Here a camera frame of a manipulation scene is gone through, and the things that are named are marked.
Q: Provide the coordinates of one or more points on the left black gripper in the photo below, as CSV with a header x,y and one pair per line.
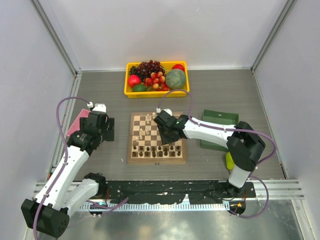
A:
x,y
108,134

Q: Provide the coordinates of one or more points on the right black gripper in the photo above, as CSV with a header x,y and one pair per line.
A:
x,y
165,140

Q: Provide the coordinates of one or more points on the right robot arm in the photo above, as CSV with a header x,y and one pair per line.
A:
x,y
243,144

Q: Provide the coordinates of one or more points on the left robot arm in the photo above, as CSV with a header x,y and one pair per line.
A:
x,y
51,209

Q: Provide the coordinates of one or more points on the wooden chess board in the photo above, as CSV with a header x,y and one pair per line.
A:
x,y
145,144

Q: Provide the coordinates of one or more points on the pink plastic box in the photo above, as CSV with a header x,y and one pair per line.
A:
x,y
75,126

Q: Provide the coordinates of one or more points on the red cherry cluster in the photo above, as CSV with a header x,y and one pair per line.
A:
x,y
156,82

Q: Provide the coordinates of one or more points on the green melon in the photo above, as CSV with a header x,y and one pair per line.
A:
x,y
175,79

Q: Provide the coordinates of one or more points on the green lime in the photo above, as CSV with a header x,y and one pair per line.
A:
x,y
139,88

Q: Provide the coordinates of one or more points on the yellow plastic fruit bin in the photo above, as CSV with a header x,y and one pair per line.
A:
x,y
156,94

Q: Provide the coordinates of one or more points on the green tray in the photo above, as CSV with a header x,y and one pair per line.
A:
x,y
221,118

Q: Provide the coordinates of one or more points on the red apple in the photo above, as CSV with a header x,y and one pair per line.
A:
x,y
133,80

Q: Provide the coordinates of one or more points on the red tomato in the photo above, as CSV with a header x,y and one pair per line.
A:
x,y
179,67

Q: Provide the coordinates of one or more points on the dark grape bunch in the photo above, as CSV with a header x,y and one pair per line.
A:
x,y
144,69

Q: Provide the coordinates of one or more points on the green pear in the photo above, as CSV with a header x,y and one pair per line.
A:
x,y
229,162

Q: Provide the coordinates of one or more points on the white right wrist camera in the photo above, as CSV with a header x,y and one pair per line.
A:
x,y
167,110

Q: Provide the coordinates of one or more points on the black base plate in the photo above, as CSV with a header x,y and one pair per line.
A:
x,y
169,192

